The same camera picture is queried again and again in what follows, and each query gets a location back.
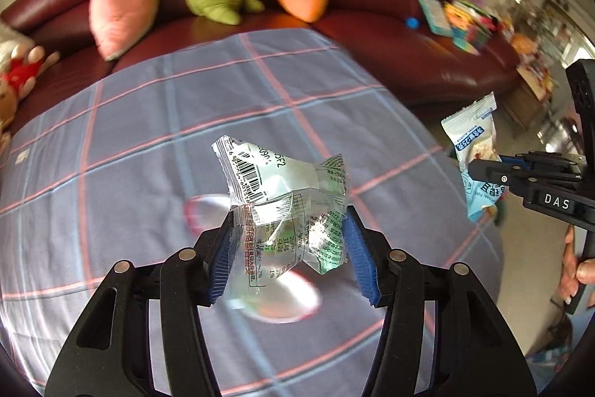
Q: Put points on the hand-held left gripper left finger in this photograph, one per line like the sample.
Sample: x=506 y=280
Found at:
x=221 y=264

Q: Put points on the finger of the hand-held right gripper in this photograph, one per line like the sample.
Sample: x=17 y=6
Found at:
x=492 y=173
x=544 y=162

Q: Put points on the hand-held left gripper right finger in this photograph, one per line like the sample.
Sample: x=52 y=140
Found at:
x=360 y=260

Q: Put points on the white and blue snack packet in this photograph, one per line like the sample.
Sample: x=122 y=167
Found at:
x=469 y=141

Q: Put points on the clear plastic snack wrapper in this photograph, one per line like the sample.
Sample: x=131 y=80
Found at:
x=269 y=192

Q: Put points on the person's right hand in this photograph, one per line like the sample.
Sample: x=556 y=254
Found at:
x=567 y=266

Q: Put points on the wooden side table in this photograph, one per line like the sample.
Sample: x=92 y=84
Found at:
x=527 y=99

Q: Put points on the grey-blue plaid tablecloth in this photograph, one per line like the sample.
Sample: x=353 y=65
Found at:
x=139 y=155

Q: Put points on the pile of colourful books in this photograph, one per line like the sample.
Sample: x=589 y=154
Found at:
x=472 y=22

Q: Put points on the blue packet on floor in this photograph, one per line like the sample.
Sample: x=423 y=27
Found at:
x=548 y=362

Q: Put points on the teal picture book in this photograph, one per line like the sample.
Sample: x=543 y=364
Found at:
x=432 y=13

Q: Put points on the small blue ball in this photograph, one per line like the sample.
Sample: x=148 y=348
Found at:
x=412 y=22

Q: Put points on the beige and red plush rabbit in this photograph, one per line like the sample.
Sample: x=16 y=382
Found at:
x=18 y=76

